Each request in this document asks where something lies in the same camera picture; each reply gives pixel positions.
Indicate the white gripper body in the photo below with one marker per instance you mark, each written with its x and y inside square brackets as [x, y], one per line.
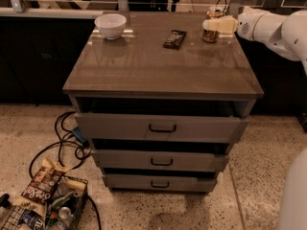
[247, 24]

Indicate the orange drink can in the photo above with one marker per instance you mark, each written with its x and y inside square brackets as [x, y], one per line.
[208, 35]

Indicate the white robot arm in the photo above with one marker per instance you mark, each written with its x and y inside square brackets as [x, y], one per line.
[285, 35]

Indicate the white ceramic bowl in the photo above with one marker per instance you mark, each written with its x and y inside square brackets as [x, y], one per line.
[111, 25]

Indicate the silver can in basket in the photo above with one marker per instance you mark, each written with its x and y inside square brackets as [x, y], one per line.
[65, 216]

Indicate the dark snack bar wrapper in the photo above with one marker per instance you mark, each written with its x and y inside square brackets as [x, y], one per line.
[174, 40]

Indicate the grey drawer cabinet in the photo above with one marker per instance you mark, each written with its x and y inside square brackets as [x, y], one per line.
[135, 74]

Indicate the top grey drawer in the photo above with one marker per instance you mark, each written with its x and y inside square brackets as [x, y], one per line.
[161, 127]

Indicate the grey drawer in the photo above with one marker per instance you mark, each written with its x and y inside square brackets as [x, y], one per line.
[161, 127]
[159, 160]
[159, 183]

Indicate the bottom grey drawer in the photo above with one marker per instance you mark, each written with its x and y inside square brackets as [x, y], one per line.
[159, 183]

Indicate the middle grey drawer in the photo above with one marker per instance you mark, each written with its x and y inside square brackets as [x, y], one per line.
[159, 160]

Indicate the blue plug box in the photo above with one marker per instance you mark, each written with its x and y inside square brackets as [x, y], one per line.
[78, 135]

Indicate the brown chip bag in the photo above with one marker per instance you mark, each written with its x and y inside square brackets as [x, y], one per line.
[42, 187]

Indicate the metal railing frame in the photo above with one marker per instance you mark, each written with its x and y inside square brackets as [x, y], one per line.
[49, 8]

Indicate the black wire basket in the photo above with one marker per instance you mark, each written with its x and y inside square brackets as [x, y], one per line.
[71, 193]

